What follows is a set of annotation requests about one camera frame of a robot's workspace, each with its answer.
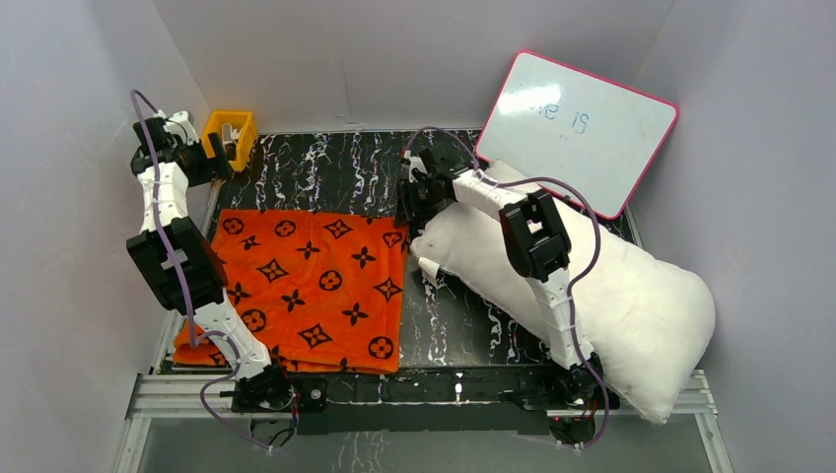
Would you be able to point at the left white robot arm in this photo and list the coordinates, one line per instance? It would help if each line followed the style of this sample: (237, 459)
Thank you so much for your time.
(178, 264)

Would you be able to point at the white clips in bin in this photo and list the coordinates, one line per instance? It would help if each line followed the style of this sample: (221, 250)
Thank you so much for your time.
(230, 139)

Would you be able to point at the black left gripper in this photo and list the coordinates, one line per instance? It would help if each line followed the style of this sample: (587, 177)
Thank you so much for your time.
(217, 151)

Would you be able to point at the pink framed whiteboard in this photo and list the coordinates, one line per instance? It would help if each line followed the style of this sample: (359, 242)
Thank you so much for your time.
(598, 136)

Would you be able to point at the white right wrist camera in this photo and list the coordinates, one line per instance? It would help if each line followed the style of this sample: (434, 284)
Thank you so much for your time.
(414, 167)

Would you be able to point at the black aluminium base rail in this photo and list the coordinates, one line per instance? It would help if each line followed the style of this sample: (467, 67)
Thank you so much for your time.
(521, 398)

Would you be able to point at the orange patterned pillowcase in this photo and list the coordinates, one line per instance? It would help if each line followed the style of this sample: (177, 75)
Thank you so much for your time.
(324, 292)

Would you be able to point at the yellow plastic bin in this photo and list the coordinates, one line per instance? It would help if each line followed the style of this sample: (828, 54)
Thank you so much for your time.
(241, 119)

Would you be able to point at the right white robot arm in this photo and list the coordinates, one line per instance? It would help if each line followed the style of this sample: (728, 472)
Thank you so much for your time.
(537, 245)

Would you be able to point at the white pillow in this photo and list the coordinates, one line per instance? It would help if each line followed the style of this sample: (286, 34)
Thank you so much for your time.
(649, 321)

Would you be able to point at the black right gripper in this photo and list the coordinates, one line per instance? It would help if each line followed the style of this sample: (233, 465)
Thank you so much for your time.
(415, 215)

